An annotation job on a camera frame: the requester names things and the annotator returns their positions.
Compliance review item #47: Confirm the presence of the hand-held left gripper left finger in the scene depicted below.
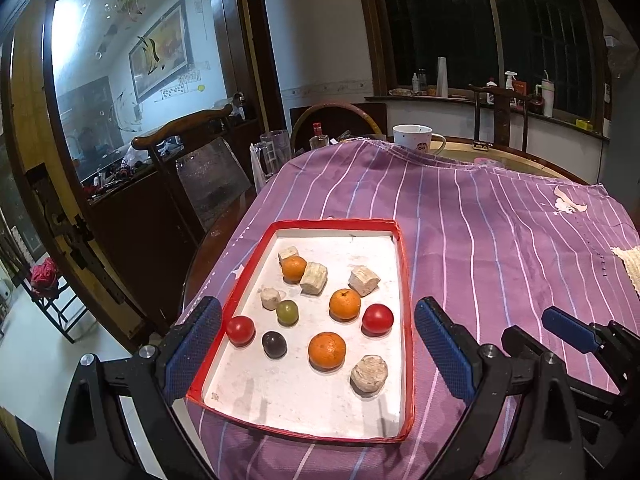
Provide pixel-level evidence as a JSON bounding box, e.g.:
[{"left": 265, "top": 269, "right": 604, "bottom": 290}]
[{"left": 52, "top": 296, "right": 223, "bottom": 480}]

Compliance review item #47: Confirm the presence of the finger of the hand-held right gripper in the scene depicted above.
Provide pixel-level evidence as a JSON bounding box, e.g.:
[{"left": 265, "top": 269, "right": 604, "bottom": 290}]
[
  {"left": 501, "top": 325, "right": 640, "bottom": 421},
  {"left": 542, "top": 306, "right": 640, "bottom": 391}
]

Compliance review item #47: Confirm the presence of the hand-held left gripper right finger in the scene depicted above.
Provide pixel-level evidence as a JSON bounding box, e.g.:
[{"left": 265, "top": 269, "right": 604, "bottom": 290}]
[{"left": 414, "top": 296, "right": 586, "bottom": 480}]

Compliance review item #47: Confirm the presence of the red cherry tomato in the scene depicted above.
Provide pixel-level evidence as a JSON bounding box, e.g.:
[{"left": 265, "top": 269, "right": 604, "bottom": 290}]
[
  {"left": 361, "top": 303, "right": 395, "bottom": 337},
  {"left": 226, "top": 315, "right": 256, "bottom": 347}
]

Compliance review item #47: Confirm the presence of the dark purple plum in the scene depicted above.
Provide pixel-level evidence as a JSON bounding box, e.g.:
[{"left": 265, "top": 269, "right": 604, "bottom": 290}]
[{"left": 262, "top": 331, "right": 288, "bottom": 359}]

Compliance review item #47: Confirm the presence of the green grape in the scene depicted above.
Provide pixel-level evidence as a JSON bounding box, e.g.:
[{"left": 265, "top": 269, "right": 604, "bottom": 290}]
[{"left": 276, "top": 299, "right": 300, "bottom": 325}]

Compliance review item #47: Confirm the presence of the orange mandarin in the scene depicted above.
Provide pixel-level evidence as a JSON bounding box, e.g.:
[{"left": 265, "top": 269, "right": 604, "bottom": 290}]
[
  {"left": 281, "top": 255, "right": 308, "bottom": 284},
  {"left": 308, "top": 331, "right": 347, "bottom": 372},
  {"left": 329, "top": 288, "right": 362, "bottom": 322}
]

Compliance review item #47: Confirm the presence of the red rimmed white tray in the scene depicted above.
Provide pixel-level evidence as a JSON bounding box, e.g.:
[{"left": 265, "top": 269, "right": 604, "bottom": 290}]
[{"left": 186, "top": 217, "right": 417, "bottom": 445}]

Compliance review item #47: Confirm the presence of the cream knitted cloth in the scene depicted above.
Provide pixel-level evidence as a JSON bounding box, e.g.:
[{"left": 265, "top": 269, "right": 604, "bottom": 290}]
[{"left": 611, "top": 245, "right": 640, "bottom": 293}]

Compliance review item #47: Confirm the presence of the purple striped cloth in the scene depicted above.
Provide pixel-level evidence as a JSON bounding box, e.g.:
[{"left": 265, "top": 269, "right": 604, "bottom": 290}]
[{"left": 177, "top": 139, "right": 640, "bottom": 480}]

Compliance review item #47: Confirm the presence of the dark wooden sideboard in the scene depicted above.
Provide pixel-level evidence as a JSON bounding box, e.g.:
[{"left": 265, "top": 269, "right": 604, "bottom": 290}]
[{"left": 87, "top": 160, "right": 201, "bottom": 331}]

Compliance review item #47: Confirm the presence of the red cloth bundle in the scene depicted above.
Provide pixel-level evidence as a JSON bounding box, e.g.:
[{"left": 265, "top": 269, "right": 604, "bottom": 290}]
[{"left": 30, "top": 257, "right": 62, "bottom": 297}]

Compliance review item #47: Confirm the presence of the clear glass pitcher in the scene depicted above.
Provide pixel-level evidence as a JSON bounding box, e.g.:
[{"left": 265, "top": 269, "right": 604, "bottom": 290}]
[{"left": 250, "top": 130, "right": 292, "bottom": 193}]

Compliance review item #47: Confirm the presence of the white mug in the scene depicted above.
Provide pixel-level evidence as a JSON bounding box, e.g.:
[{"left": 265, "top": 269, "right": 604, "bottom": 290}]
[{"left": 392, "top": 124, "right": 447, "bottom": 156}]

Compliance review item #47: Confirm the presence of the wooden chair with plastic cover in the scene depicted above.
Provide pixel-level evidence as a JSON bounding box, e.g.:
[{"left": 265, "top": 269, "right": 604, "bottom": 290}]
[{"left": 132, "top": 104, "right": 256, "bottom": 241}]

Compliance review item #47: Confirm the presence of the dark wooden chair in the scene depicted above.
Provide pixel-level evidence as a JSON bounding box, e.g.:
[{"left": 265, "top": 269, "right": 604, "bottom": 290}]
[{"left": 470, "top": 85, "right": 533, "bottom": 153}]

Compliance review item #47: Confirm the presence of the round wooden hoop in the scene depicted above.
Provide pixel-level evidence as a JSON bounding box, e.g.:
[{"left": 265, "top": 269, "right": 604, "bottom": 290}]
[{"left": 290, "top": 102, "right": 388, "bottom": 151}]

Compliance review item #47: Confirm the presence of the framed fish painting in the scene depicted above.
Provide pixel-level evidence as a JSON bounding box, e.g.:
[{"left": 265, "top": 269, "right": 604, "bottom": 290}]
[{"left": 128, "top": 0, "right": 193, "bottom": 103}]

